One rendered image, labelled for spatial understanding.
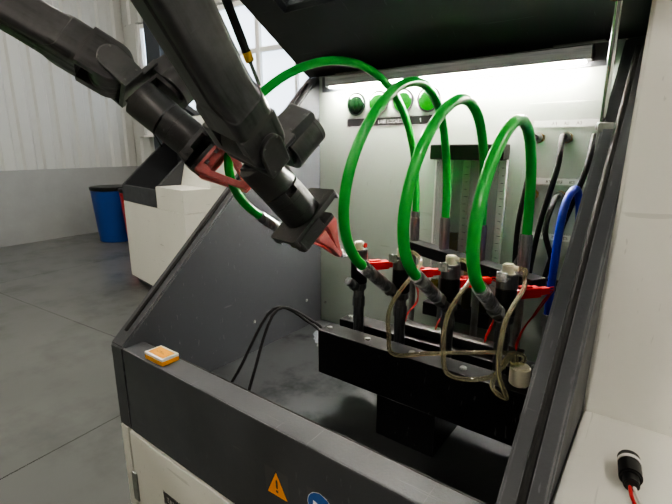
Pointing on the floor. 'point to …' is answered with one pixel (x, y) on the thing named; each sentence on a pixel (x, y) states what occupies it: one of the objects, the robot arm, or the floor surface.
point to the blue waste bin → (108, 213)
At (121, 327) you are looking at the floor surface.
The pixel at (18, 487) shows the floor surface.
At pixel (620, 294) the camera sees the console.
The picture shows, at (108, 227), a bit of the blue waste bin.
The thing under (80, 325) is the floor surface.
